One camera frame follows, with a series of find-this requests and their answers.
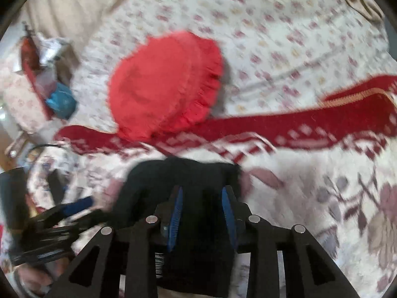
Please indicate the red and white plush blanket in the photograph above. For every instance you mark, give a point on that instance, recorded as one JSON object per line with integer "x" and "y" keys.
{"x": 310, "y": 186}

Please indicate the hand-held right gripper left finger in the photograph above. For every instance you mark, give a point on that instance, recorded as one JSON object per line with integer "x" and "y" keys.
{"x": 175, "y": 220}

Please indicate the blue plastic bag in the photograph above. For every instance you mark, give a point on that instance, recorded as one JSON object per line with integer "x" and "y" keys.
{"x": 60, "y": 99}

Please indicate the red round ruffled pillow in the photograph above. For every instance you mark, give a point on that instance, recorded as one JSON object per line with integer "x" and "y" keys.
{"x": 161, "y": 83}

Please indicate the red bag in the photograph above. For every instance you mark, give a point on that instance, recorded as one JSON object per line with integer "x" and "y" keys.
{"x": 31, "y": 68}

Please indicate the white plastic bag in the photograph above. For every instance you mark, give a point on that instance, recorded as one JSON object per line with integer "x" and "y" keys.
{"x": 51, "y": 46}

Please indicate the floral pillow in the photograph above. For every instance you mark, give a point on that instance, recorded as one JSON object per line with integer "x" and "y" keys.
{"x": 21, "y": 99}

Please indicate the beige curtain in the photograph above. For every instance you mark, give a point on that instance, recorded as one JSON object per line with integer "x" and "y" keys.
{"x": 68, "y": 3}

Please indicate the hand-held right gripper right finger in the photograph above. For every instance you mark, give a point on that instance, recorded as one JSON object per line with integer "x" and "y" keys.
{"x": 229, "y": 217}

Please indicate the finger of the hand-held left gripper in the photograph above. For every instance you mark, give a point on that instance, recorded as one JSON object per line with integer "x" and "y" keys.
{"x": 76, "y": 206}
{"x": 46, "y": 254}

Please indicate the floral bed sheet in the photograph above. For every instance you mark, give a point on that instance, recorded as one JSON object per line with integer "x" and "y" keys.
{"x": 273, "y": 31}

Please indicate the black pants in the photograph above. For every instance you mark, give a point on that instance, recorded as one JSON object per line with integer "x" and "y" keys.
{"x": 198, "y": 177}

